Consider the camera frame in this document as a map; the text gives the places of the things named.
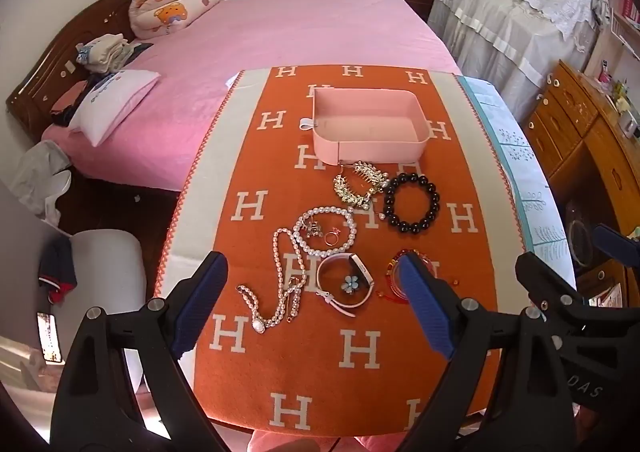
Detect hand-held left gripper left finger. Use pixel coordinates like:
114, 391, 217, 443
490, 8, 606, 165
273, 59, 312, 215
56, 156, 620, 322
50, 251, 229, 452

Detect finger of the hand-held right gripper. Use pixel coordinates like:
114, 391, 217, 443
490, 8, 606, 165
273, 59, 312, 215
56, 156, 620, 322
516, 252, 590, 315
592, 226, 640, 259

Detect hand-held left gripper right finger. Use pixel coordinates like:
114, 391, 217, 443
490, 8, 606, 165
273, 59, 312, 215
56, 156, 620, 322
392, 252, 576, 452

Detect red bead bracelet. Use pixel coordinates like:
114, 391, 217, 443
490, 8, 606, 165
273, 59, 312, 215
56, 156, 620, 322
377, 248, 441, 303

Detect pink smartwatch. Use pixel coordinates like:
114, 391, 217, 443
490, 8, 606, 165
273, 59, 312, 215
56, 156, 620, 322
316, 252, 375, 318

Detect black bead bracelet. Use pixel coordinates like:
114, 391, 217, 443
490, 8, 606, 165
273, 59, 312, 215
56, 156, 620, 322
382, 172, 441, 235

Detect long pearl necklace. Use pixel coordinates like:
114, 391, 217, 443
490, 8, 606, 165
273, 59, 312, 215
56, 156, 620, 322
236, 227, 307, 334

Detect pearl bracelet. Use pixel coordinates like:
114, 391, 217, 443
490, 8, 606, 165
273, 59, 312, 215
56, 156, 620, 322
292, 206, 358, 255

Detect pink jewelry box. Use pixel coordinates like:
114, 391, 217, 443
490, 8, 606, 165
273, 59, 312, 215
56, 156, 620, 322
300, 86, 432, 165

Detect white stool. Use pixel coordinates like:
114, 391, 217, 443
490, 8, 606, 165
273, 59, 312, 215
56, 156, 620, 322
47, 229, 151, 393

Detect white teal floral tablecloth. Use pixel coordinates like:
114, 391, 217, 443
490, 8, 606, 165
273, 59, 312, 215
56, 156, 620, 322
457, 75, 578, 293

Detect orange patterned blanket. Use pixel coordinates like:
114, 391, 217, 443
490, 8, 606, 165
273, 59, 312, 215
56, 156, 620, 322
154, 65, 531, 435

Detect wooden dresser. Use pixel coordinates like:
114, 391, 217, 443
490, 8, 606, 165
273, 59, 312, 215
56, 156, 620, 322
520, 60, 640, 243

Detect navy red garment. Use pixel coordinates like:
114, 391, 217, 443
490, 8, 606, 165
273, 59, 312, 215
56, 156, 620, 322
39, 235, 78, 305

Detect white plastic bag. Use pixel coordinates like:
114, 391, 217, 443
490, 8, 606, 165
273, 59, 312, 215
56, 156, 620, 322
10, 139, 73, 223

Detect white pillow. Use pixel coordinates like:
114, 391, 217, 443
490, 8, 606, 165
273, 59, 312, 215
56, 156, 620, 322
67, 70, 162, 148

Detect white lace furniture cover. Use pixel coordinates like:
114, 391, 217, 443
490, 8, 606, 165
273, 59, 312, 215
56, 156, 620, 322
427, 0, 608, 123

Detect dark crumpled clothes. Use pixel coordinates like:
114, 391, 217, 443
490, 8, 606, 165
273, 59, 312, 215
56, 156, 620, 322
50, 77, 101, 128

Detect pile of folded clothes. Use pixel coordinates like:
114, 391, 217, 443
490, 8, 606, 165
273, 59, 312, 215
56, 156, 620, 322
75, 32, 153, 74

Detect wooden headboard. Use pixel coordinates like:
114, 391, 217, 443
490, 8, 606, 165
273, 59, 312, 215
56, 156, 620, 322
5, 0, 146, 133

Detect pink bed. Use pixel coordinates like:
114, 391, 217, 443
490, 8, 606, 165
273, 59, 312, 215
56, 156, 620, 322
40, 0, 463, 193

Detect rolled cartoon bear quilt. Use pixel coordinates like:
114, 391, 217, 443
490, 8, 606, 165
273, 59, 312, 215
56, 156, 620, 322
128, 0, 222, 40

